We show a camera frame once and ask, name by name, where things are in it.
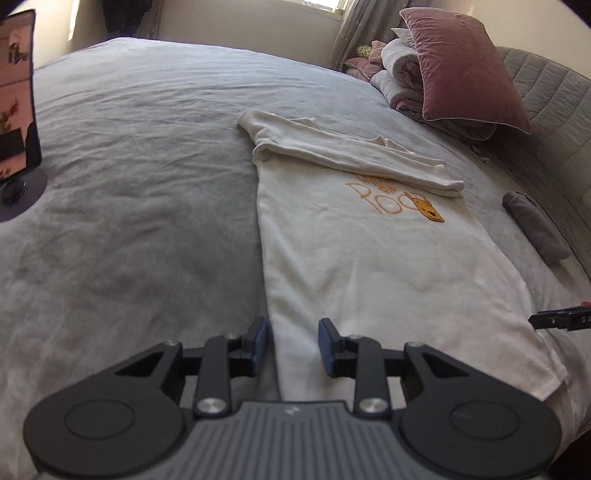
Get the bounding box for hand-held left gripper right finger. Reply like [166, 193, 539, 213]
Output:
[318, 318, 467, 418]

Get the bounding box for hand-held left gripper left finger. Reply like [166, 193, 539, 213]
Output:
[115, 316, 272, 416]

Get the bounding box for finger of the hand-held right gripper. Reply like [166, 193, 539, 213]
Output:
[529, 302, 591, 332]

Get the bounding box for white printed t-shirt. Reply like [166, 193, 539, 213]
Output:
[237, 108, 568, 402]

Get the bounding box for folded grey pants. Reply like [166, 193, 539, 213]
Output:
[502, 191, 572, 265]

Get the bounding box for grey bed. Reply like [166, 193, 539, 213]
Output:
[0, 37, 591, 480]

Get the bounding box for grey quilted headboard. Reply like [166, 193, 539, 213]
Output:
[496, 46, 591, 259]

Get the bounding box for large pink pillow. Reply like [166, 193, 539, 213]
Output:
[399, 7, 532, 134]

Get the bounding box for round phone stand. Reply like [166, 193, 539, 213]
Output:
[0, 168, 49, 223]

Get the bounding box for folded grey pink quilt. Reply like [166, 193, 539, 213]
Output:
[370, 28, 498, 141]

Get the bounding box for small pink pillow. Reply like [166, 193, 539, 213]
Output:
[344, 39, 386, 83]

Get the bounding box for grey patterned curtain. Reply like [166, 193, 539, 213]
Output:
[329, 0, 432, 72]

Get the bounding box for window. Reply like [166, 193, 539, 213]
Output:
[281, 0, 352, 14]

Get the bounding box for smartphone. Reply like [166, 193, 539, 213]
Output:
[0, 9, 43, 178]

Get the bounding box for dark hanging jacket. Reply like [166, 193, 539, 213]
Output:
[104, 0, 155, 35]

